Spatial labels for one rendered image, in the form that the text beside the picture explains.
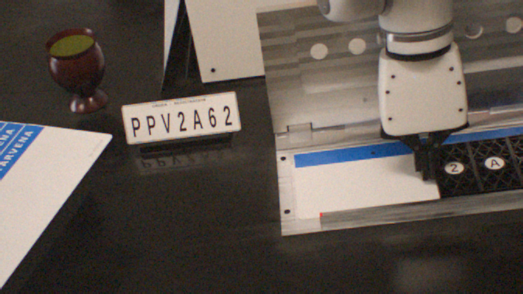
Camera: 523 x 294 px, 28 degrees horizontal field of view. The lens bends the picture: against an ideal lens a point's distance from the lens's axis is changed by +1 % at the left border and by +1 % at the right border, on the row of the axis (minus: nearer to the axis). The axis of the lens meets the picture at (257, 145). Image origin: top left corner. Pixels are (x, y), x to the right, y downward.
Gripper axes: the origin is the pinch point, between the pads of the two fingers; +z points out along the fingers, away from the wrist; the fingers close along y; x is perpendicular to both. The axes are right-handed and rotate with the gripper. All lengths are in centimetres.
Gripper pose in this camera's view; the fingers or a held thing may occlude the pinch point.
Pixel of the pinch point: (426, 161)
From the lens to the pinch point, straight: 131.0
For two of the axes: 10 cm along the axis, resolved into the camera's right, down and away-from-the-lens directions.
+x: 0.0, -4.5, 8.9
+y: 9.9, -1.2, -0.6
